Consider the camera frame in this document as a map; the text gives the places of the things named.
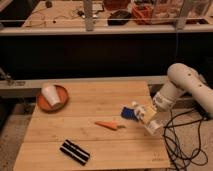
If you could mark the orange toy carrot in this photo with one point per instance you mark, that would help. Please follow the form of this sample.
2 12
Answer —
110 125

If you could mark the black white striped block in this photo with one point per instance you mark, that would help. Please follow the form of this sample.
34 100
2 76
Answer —
75 152

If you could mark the black object on bench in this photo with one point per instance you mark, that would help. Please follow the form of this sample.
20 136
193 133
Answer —
120 17

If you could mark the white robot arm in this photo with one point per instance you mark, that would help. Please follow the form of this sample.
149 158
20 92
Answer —
181 79

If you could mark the white foam cup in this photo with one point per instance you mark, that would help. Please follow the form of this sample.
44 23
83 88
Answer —
50 94

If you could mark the clear plastic bottle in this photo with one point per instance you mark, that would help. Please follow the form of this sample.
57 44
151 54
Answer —
139 111

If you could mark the orange crate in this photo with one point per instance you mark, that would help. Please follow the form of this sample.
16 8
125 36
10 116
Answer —
142 14

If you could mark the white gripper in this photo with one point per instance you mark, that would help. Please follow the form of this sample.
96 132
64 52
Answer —
152 122

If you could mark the grey metal post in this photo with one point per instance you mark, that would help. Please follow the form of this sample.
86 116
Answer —
87 4

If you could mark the blue cloth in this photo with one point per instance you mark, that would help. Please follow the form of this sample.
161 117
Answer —
128 113

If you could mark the orange plate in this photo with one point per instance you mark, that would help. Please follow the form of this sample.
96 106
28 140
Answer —
45 106

